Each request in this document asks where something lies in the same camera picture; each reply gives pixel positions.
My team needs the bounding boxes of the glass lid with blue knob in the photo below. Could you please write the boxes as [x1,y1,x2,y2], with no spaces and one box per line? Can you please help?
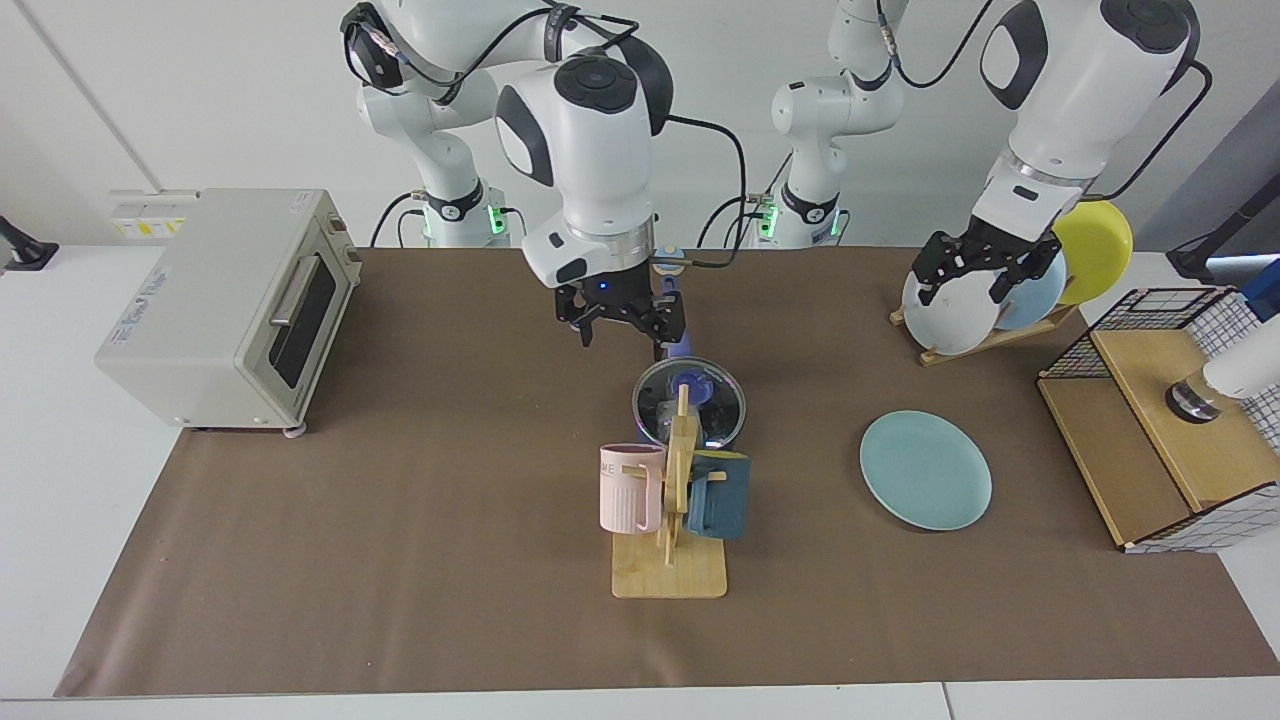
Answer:
[632,357,748,448]

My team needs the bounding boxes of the light blue plate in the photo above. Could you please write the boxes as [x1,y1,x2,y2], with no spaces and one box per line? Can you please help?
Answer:
[995,250,1069,331]

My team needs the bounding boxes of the pale grey plate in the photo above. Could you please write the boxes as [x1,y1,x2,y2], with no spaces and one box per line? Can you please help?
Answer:
[902,255,1003,356]

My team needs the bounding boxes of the wooden plate rack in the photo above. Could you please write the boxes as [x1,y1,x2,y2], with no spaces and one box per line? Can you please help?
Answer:
[889,300,1081,367]

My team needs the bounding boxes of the yellow plate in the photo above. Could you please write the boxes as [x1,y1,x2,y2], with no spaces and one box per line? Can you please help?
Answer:
[1050,200,1134,306]

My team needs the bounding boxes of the teal plate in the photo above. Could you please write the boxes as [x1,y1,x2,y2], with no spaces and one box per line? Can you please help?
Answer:
[859,410,993,532]

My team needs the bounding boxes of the pink ribbed cup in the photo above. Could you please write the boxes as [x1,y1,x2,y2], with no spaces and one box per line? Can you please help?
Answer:
[599,443,668,534]

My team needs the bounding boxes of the dark blue cup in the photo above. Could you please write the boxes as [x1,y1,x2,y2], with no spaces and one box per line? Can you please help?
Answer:
[686,450,751,541]

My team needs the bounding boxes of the wooden cup stand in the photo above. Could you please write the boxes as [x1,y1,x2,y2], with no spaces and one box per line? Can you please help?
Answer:
[611,384,728,600]

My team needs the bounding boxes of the white cylinder with black end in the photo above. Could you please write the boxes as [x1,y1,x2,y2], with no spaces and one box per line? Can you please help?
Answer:
[1165,340,1280,424]

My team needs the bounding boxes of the blue object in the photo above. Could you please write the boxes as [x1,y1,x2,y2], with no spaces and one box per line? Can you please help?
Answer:
[1240,258,1280,323]

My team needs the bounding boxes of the brown table cloth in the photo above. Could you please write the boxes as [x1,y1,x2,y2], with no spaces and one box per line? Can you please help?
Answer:
[55,247,1280,698]

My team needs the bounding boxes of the pale toaster oven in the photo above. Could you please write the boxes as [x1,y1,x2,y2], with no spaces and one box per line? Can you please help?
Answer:
[95,188,363,439]

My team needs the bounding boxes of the black pan with blue handle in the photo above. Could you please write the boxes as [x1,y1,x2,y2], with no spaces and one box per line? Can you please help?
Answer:
[633,280,748,451]

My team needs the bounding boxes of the black base cable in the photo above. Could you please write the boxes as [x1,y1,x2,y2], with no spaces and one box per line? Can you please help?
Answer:
[697,195,769,248]
[370,192,426,248]

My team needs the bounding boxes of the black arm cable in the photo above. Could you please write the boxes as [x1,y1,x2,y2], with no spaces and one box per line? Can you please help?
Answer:
[345,5,749,271]
[875,0,1214,203]

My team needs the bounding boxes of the wire basket with wooden floor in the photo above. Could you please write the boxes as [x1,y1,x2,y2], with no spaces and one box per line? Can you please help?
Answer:
[1037,287,1280,554]

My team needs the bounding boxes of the white wall socket strip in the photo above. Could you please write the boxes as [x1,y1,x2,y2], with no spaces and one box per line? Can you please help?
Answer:
[108,188,201,244]

